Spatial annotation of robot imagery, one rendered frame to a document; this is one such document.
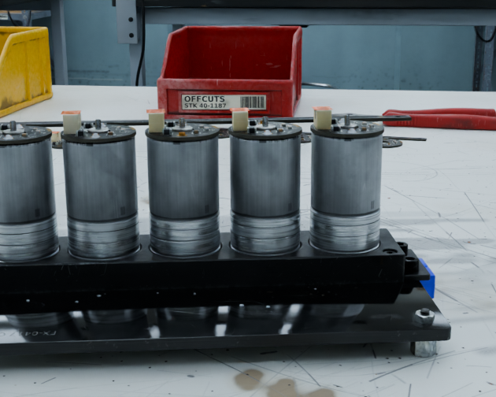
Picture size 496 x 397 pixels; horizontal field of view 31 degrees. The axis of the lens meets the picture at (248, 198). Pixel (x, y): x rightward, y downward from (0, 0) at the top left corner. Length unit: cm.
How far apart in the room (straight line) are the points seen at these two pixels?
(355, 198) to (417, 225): 11
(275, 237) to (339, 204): 2
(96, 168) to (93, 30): 470
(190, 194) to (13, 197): 6
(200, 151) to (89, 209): 4
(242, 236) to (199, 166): 3
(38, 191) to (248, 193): 7
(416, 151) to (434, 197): 10
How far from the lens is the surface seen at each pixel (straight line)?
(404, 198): 45
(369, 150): 29
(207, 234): 30
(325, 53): 477
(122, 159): 29
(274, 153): 29
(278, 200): 29
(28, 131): 30
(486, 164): 53
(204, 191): 29
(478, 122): 63
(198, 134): 29
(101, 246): 30
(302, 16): 269
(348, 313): 28
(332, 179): 29
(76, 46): 503
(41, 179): 30
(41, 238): 30
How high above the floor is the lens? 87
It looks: 16 degrees down
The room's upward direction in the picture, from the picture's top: straight up
